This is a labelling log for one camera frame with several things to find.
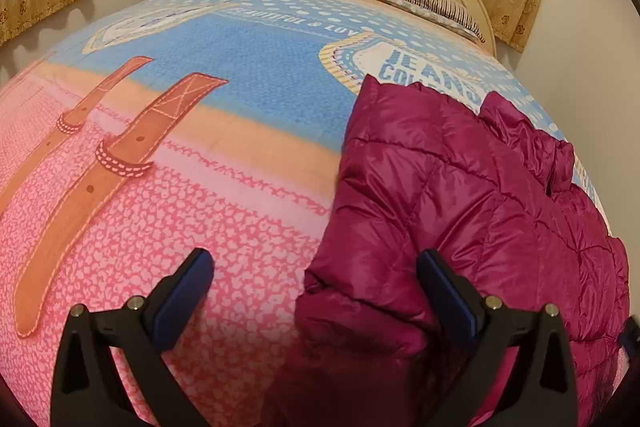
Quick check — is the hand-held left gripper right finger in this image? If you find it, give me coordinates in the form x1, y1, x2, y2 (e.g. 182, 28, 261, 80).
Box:
416, 249, 581, 427

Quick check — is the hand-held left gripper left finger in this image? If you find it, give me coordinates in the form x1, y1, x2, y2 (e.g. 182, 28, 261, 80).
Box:
50, 248, 216, 427

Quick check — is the pink and blue printed blanket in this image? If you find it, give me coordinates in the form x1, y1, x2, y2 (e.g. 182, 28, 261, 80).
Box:
0, 0, 613, 427

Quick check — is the magenta puffer jacket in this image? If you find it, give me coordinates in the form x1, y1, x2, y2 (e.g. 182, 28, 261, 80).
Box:
260, 74, 632, 427

